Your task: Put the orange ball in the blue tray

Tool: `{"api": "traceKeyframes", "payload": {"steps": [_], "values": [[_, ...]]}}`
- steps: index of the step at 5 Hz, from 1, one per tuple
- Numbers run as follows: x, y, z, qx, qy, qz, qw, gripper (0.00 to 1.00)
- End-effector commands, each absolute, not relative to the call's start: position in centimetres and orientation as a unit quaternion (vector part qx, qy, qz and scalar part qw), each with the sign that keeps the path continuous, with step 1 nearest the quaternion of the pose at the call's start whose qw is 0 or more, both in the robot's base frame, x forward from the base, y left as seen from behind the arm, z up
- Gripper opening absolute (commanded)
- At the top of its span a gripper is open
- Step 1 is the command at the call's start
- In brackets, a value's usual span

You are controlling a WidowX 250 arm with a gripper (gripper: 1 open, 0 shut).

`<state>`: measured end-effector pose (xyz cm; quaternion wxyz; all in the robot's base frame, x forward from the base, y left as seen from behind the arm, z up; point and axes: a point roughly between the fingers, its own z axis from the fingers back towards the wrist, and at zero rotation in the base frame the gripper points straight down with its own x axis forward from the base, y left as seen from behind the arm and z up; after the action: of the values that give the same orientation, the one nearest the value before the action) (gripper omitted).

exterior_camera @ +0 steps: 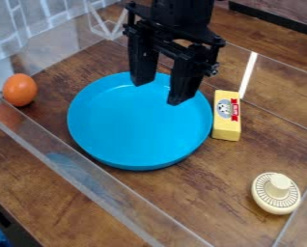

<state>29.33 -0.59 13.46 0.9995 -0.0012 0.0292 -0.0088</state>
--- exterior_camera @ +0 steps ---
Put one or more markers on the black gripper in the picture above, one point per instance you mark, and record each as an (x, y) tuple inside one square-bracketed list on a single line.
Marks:
[(173, 27)]

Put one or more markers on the orange ball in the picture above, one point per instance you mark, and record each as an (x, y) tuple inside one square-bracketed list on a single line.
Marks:
[(21, 89)]

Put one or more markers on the blue round tray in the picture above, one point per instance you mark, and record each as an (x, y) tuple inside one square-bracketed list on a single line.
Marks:
[(129, 129)]

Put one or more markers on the yellow butter block toy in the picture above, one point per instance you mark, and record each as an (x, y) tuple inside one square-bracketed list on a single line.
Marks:
[(228, 119)]

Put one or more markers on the cream round knob toy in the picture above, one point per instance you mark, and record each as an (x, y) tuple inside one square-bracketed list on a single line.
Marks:
[(276, 193)]

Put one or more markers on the clear acrylic enclosure wall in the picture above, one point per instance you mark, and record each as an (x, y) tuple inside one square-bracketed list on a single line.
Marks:
[(75, 203)]

